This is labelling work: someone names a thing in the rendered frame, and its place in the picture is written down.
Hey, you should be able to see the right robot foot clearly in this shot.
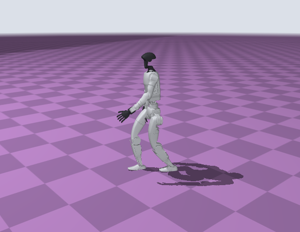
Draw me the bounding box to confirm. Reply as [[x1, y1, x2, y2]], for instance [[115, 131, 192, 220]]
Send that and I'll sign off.
[[128, 164, 146, 171]]

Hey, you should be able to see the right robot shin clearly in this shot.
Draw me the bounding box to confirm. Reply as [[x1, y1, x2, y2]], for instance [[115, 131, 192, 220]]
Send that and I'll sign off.
[[130, 141, 142, 166]]

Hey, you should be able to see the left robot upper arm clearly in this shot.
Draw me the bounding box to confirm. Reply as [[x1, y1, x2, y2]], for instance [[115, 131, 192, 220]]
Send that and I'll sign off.
[[147, 73, 159, 100]]

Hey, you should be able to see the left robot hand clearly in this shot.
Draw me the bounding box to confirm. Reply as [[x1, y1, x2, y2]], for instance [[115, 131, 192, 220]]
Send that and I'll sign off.
[[117, 107, 135, 123]]

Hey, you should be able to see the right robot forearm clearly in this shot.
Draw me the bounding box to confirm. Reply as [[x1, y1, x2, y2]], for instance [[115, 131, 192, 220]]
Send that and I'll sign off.
[[144, 101, 150, 109]]

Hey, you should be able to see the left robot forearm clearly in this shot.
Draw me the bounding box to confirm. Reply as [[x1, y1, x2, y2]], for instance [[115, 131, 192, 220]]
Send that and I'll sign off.
[[129, 93, 149, 113]]

